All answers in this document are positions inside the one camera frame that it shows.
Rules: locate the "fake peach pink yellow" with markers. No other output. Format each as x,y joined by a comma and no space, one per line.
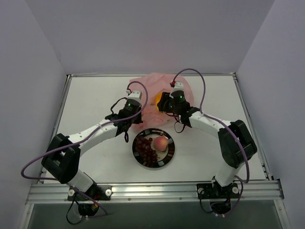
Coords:
160,143

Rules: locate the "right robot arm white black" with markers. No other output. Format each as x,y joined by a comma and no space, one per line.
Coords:
236,143

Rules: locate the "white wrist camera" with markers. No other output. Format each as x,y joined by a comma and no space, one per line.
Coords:
134,95
176,86

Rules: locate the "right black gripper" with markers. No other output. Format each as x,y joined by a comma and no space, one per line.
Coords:
163,103

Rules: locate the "round plate dark rim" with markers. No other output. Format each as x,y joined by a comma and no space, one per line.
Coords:
163,157

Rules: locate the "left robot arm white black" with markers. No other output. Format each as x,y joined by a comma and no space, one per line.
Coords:
65,151

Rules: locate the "orange fake fruit slice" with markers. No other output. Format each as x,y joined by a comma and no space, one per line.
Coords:
157,100

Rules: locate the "aluminium front rail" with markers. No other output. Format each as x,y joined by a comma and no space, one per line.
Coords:
152,192

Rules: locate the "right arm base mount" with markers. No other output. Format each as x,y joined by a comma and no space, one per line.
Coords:
215,191

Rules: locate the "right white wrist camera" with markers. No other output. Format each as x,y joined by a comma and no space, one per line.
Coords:
176,86

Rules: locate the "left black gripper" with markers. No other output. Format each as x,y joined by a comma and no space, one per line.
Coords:
137,117

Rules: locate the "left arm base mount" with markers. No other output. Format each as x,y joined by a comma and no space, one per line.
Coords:
96,192

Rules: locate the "red fake grape bunch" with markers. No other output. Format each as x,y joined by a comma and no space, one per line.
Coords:
144,146

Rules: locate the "pink plastic bag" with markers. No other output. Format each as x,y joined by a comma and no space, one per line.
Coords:
156,84

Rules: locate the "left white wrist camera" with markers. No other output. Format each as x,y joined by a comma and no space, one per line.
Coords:
134,95

